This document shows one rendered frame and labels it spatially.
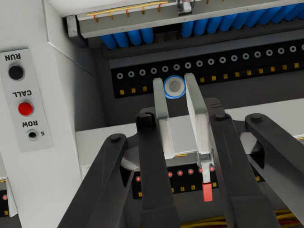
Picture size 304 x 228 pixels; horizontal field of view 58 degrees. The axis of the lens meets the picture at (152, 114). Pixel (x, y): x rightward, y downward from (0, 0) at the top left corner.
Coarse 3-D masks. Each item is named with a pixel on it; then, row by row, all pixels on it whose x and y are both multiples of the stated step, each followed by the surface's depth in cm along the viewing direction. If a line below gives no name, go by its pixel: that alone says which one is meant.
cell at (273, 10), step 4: (268, 8) 39; (272, 8) 38; (276, 8) 38; (280, 8) 38; (268, 12) 40; (272, 12) 39; (276, 12) 39; (264, 16) 41; (268, 16) 41; (272, 16) 41; (260, 20) 43; (264, 20) 42; (268, 20) 42; (264, 24) 44
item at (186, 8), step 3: (183, 0) 30; (186, 0) 28; (189, 0) 31; (183, 3) 32; (186, 3) 32; (189, 3) 32; (183, 6) 32; (186, 6) 31; (189, 6) 31; (186, 9) 31; (189, 9) 31
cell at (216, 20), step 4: (220, 16) 38; (208, 20) 41; (212, 20) 40; (216, 20) 39; (220, 20) 39; (208, 24) 42; (212, 24) 41; (216, 24) 40; (208, 28) 43; (212, 28) 42; (216, 28) 42; (208, 32) 44; (212, 32) 44
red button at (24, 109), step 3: (24, 102) 32; (21, 105) 32; (24, 105) 32; (27, 105) 32; (30, 105) 32; (18, 108) 33; (21, 108) 32; (24, 108) 32; (27, 108) 32; (30, 108) 32; (21, 111) 32; (24, 111) 32; (27, 111) 32; (30, 111) 33; (24, 114) 33; (27, 114) 33
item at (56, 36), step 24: (48, 0) 31; (72, 0) 32; (96, 0) 33; (120, 0) 33; (144, 0) 34; (48, 24) 30; (72, 24) 35; (72, 48) 38; (192, 48) 48; (216, 48) 48; (240, 48) 48
